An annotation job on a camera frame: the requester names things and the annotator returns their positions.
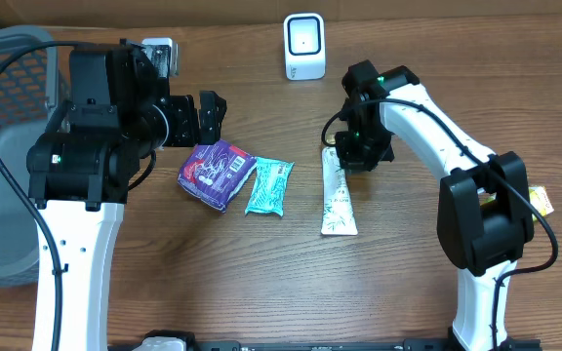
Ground white tube gold cap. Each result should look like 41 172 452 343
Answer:
321 147 358 236

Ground purple pad package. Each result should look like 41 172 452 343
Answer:
178 139 257 213

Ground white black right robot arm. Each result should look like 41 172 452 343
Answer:
335 60 534 350

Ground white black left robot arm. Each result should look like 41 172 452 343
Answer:
26 38 226 350

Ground teal wipes packet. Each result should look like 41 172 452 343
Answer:
245 157 294 216

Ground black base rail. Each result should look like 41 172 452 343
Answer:
109 329 543 351

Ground white barcode scanner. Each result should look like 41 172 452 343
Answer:
283 13 326 81

